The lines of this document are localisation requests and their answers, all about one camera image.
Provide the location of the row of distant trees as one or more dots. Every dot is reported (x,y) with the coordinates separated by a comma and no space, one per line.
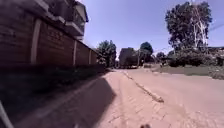
(128,58)

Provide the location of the red brick path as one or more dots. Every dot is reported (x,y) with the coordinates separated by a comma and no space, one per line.
(116,106)

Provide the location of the concrete kerb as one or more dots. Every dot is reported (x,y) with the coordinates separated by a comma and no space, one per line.
(151,95)

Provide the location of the building with balconies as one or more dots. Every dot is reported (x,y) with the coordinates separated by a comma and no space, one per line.
(76,20)

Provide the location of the green bushes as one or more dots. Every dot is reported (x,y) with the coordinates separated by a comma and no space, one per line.
(190,57)

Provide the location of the large dark green tree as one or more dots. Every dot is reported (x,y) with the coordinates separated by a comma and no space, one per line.
(181,26)

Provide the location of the grass verge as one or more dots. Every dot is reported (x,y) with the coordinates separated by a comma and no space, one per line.
(193,70)

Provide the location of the reddish dusty road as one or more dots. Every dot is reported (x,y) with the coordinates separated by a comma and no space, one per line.
(190,96)

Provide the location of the brown brick boundary wall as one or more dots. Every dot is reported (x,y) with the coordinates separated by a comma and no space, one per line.
(53,46)

